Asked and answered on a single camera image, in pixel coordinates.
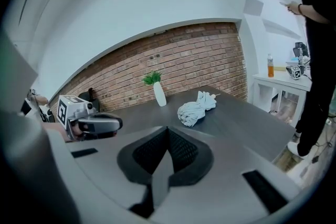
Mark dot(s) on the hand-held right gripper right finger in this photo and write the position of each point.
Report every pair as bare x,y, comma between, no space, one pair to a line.
225,186

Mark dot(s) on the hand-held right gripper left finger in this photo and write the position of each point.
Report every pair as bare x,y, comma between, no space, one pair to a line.
99,162

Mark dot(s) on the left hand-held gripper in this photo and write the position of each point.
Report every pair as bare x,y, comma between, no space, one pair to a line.
71,110

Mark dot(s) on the light blue umbrella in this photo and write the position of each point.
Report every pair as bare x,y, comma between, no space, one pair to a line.
194,110

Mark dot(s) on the person's left forearm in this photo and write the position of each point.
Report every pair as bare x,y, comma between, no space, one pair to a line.
53,129

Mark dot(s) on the dark grey table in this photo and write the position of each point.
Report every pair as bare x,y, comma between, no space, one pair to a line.
236,123

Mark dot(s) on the white vase with green plant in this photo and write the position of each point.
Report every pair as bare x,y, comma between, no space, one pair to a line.
159,95

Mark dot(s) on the white desk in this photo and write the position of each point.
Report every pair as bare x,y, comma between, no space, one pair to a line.
281,81

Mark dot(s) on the orange drink bottle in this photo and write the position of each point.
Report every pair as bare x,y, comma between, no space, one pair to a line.
270,69

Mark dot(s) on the beige flat box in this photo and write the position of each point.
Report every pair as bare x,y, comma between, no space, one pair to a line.
281,68

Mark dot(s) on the white wall panel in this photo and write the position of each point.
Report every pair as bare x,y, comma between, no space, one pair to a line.
253,5

